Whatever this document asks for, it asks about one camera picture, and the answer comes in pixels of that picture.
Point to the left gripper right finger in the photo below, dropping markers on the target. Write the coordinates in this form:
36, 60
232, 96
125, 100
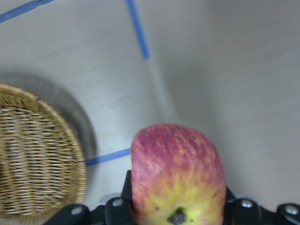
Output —
244, 211

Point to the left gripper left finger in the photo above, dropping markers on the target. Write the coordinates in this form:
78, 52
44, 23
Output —
117, 211

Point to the red yellow apple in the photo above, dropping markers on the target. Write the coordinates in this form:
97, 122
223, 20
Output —
177, 177

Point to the woven wicker basket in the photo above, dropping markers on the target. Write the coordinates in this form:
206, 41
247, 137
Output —
41, 161

